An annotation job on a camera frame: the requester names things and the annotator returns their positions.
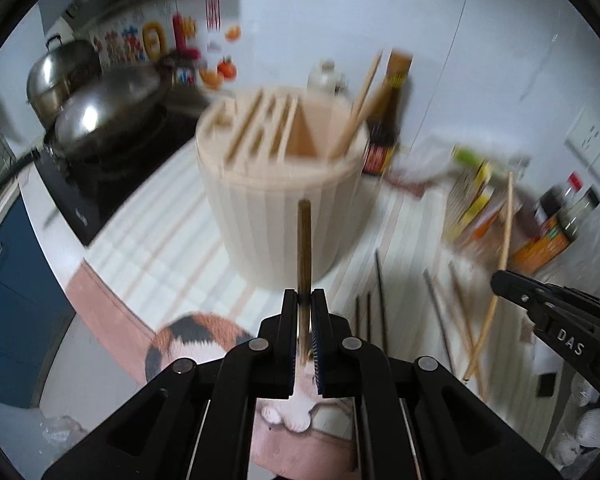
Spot white crumpled bag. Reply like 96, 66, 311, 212
550, 375, 600, 466

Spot blue kitchen cabinet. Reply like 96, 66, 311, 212
0, 190, 76, 411

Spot bunch of mixed chopsticks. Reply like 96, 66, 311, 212
355, 247, 491, 401

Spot long pale bamboo chopstick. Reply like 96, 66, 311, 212
462, 171, 515, 382

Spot dark soy sauce bottle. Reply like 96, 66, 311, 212
362, 50, 415, 177

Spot pink cat print mat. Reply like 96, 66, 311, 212
65, 260, 361, 480

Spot steel wok lid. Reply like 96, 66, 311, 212
54, 66, 173, 158

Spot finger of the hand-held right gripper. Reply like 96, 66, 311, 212
490, 270, 556, 312

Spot black induction cooktop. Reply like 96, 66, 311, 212
30, 95, 211, 248

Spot steel steamer pot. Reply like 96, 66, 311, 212
26, 35, 103, 121

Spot colourful wall stickers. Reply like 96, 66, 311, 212
90, 0, 242, 92

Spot dark brown chopstick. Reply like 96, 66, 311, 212
298, 199, 312, 363

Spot white wall socket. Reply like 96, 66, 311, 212
565, 107, 600, 183

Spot red cap sauce bottle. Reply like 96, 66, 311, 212
525, 172, 586, 241

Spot crumpled clear plastic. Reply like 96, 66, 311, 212
40, 412, 88, 448

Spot striped counter mat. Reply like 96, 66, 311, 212
85, 150, 556, 411

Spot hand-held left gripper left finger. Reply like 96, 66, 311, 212
40, 287, 301, 480

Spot cream round utensil holder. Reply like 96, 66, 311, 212
195, 86, 371, 288

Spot black handled wok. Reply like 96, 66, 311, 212
0, 100, 176, 186

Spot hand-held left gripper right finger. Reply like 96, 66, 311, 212
310, 287, 563, 480

